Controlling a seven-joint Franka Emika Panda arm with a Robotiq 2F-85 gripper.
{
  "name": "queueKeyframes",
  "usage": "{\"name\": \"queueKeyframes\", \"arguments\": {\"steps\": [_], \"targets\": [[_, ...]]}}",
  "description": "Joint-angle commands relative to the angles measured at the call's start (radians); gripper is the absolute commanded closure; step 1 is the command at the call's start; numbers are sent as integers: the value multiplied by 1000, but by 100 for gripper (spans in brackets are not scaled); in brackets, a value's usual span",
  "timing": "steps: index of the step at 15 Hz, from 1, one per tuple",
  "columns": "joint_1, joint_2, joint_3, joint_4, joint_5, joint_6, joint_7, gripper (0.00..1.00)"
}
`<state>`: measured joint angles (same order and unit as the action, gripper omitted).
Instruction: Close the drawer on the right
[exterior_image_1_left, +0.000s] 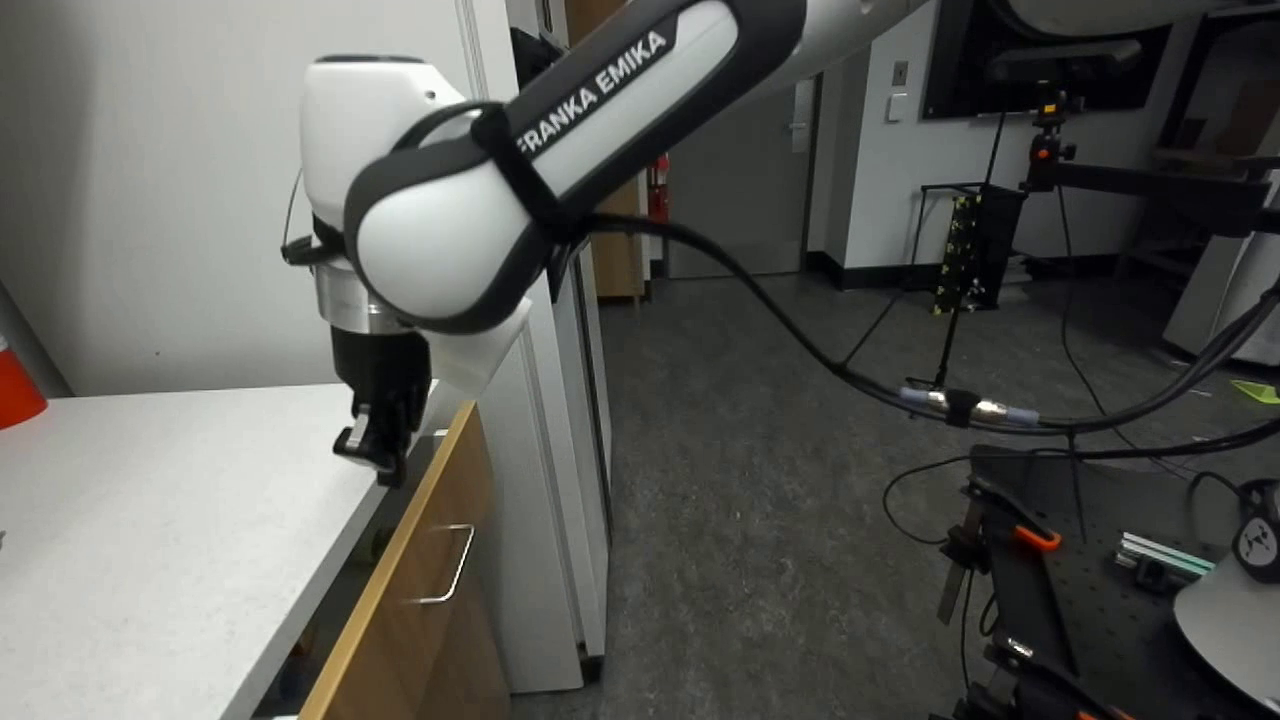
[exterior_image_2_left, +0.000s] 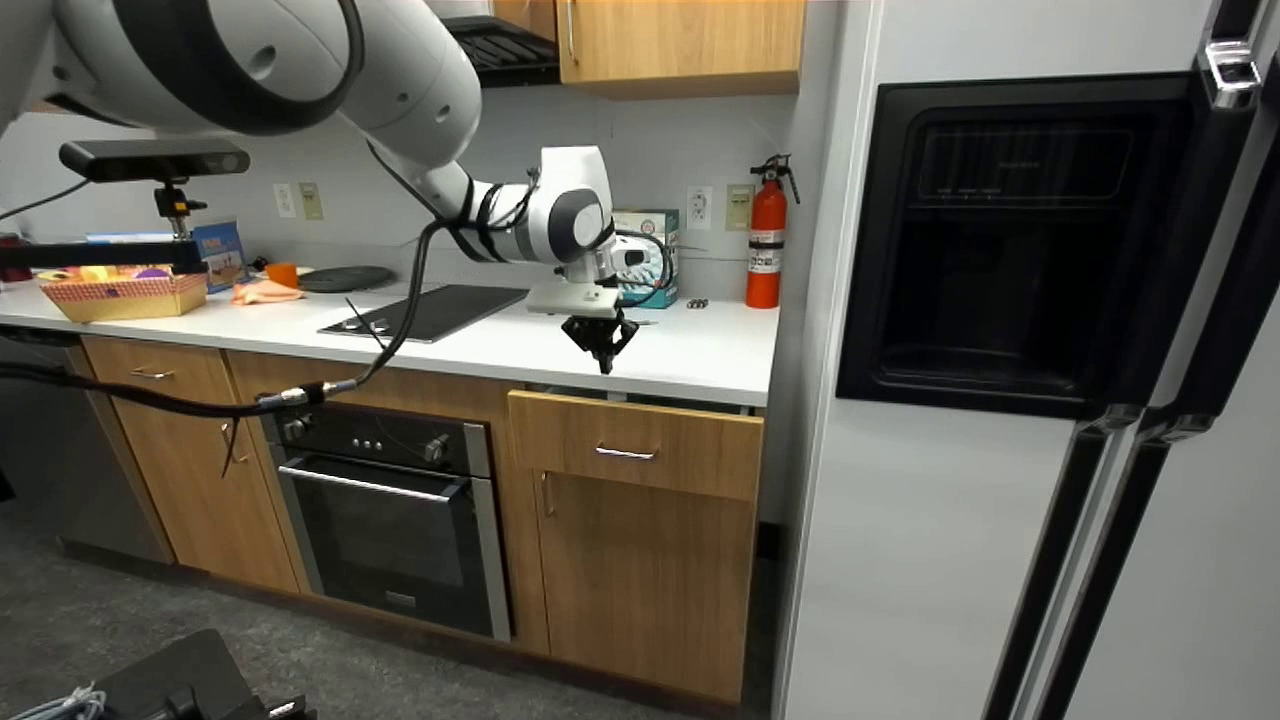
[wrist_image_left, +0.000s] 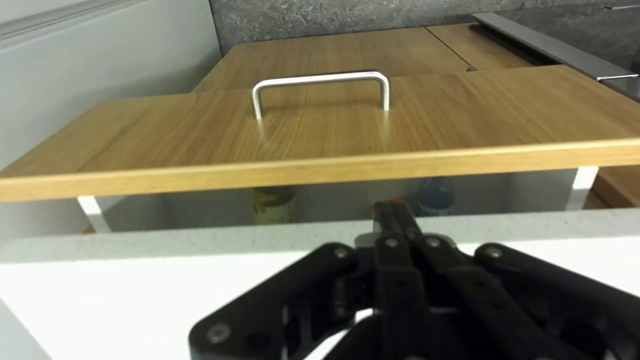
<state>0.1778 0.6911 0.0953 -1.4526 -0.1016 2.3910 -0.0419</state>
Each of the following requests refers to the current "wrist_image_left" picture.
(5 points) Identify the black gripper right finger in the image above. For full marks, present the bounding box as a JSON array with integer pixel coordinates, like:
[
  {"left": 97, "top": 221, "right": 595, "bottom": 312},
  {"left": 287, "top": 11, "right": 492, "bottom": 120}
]
[{"left": 395, "top": 201, "right": 640, "bottom": 360}]

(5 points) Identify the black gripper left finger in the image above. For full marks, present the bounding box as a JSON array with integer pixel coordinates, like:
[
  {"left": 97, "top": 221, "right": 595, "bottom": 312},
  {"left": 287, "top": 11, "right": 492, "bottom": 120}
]
[{"left": 185, "top": 199, "right": 404, "bottom": 360}]

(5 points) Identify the silver drawer handle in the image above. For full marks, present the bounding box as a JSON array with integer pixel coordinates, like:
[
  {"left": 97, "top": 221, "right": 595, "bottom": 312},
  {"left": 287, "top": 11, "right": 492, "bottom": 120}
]
[{"left": 250, "top": 68, "right": 393, "bottom": 123}]

